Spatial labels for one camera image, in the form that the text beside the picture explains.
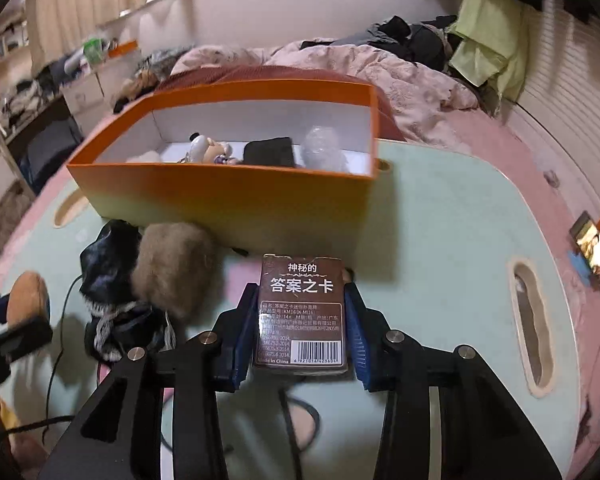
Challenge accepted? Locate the cream curtain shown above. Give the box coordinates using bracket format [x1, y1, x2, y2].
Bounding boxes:
[27, 0, 221, 66]

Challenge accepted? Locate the brown fur pompom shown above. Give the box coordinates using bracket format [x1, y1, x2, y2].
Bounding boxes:
[79, 219, 222, 367]

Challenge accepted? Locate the smartphone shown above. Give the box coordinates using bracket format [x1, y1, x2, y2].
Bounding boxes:
[569, 211, 600, 281]

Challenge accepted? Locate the red-brown corduroy cushion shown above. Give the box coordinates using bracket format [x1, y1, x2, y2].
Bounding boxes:
[152, 62, 406, 143]

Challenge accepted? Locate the white shelf unit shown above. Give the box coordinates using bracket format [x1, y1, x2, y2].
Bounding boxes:
[0, 20, 36, 141]

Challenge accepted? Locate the floral pink quilt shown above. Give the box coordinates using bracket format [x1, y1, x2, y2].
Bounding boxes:
[172, 40, 481, 143]

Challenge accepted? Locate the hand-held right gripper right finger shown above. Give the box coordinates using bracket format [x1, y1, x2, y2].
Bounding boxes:
[344, 282, 563, 480]

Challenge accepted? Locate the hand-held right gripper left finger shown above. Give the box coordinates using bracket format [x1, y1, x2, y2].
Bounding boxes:
[37, 282, 261, 480]

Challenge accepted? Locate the brown card box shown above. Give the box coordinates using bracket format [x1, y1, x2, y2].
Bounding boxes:
[252, 254, 353, 373]

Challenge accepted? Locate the tan and white plush toy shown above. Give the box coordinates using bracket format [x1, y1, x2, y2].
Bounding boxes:
[182, 132, 241, 166]

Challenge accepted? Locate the orange cardboard box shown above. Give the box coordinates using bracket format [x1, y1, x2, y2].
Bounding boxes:
[66, 80, 381, 261]

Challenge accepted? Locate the white cabinet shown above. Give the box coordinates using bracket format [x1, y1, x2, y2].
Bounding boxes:
[60, 67, 146, 133]

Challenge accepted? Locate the black cable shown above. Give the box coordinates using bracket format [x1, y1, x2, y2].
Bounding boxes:
[0, 274, 88, 436]

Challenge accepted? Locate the clear plastic wrap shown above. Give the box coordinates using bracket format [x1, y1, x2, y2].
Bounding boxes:
[300, 127, 351, 173]

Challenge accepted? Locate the dark clothes pile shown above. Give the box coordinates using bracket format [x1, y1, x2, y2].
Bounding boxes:
[300, 15, 461, 73]

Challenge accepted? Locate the dark bag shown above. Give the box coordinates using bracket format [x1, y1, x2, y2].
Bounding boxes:
[20, 117, 83, 196]

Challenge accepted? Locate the green bottle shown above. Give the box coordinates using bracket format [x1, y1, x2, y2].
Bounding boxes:
[82, 37, 106, 66]

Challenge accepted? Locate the black cloth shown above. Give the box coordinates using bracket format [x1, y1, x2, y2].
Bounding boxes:
[242, 136, 297, 168]

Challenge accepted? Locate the yellow-green cloth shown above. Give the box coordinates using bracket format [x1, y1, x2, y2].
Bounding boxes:
[447, 0, 531, 103]

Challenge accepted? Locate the small orange box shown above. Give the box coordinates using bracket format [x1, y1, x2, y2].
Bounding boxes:
[107, 40, 140, 58]

